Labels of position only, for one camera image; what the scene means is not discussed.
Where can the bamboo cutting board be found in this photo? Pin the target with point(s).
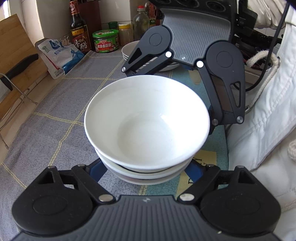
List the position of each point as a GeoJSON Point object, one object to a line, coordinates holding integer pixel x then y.
{"type": "Point", "coordinates": [16, 58]}

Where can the person's right forearm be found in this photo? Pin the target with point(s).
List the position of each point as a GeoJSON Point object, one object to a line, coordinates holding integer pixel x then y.
{"type": "Point", "coordinates": [268, 14]}

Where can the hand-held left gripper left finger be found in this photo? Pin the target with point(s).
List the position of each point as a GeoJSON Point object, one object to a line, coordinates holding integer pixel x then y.
{"type": "Point", "coordinates": [98, 171]}

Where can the glass bottle with red cap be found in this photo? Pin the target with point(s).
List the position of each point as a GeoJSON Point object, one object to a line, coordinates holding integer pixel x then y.
{"type": "Point", "coordinates": [140, 25]}

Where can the small green lidded jar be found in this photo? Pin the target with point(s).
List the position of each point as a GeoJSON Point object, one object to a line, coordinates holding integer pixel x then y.
{"type": "Point", "coordinates": [113, 25]}

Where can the grey green plaid cloth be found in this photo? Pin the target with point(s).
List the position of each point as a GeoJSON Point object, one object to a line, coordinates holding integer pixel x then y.
{"type": "Point", "coordinates": [57, 104]}

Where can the black appliance with red trim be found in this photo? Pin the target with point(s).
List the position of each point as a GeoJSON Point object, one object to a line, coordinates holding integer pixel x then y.
{"type": "Point", "coordinates": [261, 39]}

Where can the yellow lidded spice jar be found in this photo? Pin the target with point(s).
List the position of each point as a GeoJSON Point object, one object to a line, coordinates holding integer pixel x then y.
{"type": "Point", "coordinates": [126, 34]}

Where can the person's white jacket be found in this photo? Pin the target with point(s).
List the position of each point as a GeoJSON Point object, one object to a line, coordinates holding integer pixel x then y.
{"type": "Point", "coordinates": [266, 115]}

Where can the white blue salt bag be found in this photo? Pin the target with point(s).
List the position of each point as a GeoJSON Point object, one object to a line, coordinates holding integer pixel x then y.
{"type": "Point", "coordinates": [57, 58]}

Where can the dark vinegar bottle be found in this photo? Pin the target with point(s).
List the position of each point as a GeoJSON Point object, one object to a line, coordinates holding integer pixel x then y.
{"type": "Point", "coordinates": [78, 34]}

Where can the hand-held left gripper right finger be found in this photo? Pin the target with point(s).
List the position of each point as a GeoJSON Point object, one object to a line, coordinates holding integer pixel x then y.
{"type": "Point", "coordinates": [194, 171]}

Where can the dark red knife block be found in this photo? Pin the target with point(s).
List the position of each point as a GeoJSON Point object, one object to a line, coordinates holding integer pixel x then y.
{"type": "Point", "coordinates": [93, 14]}

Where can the white floral bowl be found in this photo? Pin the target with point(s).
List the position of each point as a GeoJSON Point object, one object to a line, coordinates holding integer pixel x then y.
{"type": "Point", "coordinates": [148, 182]}
{"type": "Point", "coordinates": [108, 165]}

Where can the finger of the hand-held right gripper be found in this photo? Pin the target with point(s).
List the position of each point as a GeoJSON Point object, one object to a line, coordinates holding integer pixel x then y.
{"type": "Point", "coordinates": [214, 113]}
{"type": "Point", "coordinates": [128, 66]}

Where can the plain white bowl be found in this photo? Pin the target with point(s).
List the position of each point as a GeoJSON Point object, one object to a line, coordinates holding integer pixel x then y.
{"type": "Point", "coordinates": [148, 120]}

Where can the green lidded sauce jar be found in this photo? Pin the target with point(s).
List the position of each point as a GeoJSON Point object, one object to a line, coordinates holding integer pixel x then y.
{"type": "Point", "coordinates": [106, 42]}

